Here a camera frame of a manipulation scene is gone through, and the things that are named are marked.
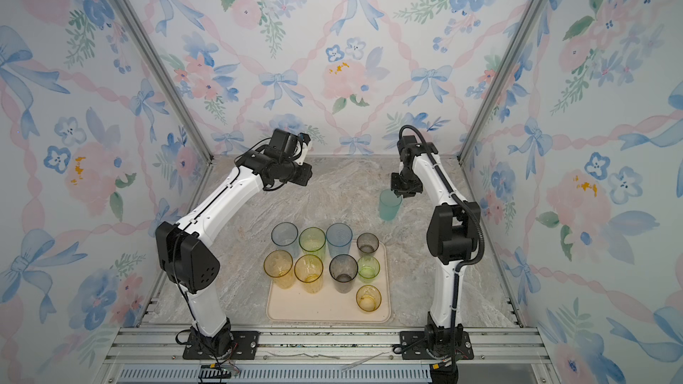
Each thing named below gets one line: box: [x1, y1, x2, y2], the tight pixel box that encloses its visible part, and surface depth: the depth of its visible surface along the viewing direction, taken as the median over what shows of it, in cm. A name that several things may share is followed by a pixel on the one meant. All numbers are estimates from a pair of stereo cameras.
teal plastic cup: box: [379, 189, 403, 222], surface depth 95 cm
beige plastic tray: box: [266, 240, 393, 323], surface depth 83 cm
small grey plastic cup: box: [356, 232, 379, 257], surface depth 90 cm
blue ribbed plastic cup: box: [325, 222, 354, 258], surface depth 84 cm
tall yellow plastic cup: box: [293, 254, 324, 295], surface depth 78 cm
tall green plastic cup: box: [298, 226, 328, 263], surface depth 82 cm
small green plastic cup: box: [357, 256, 381, 284], surface depth 87 cm
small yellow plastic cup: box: [355, 284, 383, 312], surface depth 83 cm
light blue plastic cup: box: [271, 221, 303, 260], surface depth 83 cm
